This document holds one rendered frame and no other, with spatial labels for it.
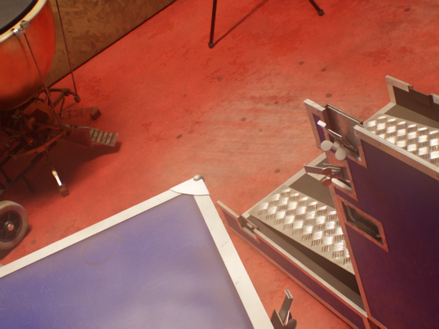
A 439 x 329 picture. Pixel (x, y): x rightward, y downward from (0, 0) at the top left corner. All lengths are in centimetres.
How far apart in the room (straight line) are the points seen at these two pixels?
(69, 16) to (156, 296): 302
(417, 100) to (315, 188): 53
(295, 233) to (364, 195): 93
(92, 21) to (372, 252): 265
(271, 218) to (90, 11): 187
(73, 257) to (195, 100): 225
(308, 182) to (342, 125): 126
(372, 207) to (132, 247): 62
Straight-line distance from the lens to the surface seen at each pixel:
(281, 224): 266
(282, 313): 128
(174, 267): 121
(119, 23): 424
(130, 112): 362
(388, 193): 159
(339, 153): 158
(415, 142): 280
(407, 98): 301
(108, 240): 132
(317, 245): 249
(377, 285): 197
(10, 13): 303
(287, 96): 332
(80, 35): 414
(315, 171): 173
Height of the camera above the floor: 192
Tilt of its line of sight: 39 degrees down
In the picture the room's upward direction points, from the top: 22 degrees counter-clockwise
